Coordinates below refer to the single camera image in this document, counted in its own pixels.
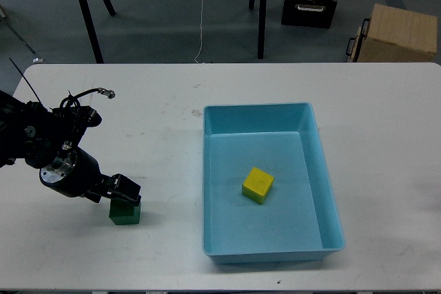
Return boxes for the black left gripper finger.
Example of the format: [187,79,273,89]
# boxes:
[107,174,141,206]

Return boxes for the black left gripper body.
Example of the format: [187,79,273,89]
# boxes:
[39,147,111,203]

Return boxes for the green wooden block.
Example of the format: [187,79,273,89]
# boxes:
[109,199,141,225]

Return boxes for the yellow wooden block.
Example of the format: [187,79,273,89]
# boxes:
[242,167,274,204]

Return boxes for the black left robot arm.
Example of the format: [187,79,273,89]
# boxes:
[1,92,141,207]

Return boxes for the black storage box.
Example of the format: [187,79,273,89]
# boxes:
[281,0,338,29]

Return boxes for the light blue plastic bin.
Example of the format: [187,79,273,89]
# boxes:
[203,103,345,264]

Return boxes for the black left table legs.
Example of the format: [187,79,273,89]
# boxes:
[68,0,116,64]

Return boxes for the black cable with metal plug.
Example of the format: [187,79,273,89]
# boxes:
[59,87,116,112]

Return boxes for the white cord on floor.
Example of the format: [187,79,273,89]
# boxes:
[187,0,212,65]

